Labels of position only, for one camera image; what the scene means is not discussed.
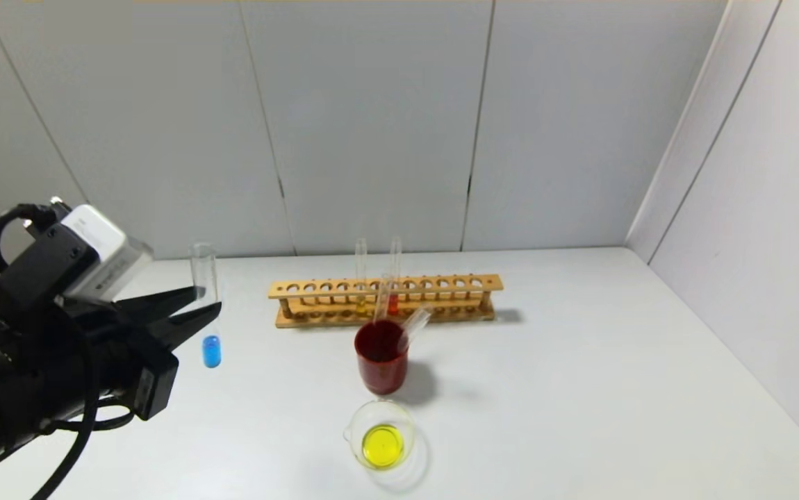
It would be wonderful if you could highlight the clear glass beaker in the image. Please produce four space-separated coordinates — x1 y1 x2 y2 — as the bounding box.
343 399 420 473

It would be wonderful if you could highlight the test tube blue liquid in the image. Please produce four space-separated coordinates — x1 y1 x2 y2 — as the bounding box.
190 242 223 369

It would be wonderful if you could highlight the wooden test tube rack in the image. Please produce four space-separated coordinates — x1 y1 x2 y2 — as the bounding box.
267 274 504 329

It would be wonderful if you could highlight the red plastic cup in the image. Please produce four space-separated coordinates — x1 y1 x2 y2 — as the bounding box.
354 319 411 396

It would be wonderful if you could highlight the test tube bright yellow liquid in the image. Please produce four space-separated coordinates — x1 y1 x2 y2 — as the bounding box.
372 273 396 327

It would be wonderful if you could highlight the test tube pale yellow liquid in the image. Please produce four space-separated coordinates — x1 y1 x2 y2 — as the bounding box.
354 239 368 317

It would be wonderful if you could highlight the empty glass test tube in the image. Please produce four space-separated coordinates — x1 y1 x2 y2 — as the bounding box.
398 307 433 342

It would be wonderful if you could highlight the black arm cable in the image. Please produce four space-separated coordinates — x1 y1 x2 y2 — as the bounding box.
0 326 138 500

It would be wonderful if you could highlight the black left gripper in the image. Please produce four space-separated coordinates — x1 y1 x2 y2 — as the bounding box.
41 285 222 422

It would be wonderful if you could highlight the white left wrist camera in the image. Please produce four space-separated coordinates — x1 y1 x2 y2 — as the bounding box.
59 203 155 304

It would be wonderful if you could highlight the test tube red liquid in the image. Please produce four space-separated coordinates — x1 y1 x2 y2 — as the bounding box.
388 237 404 317

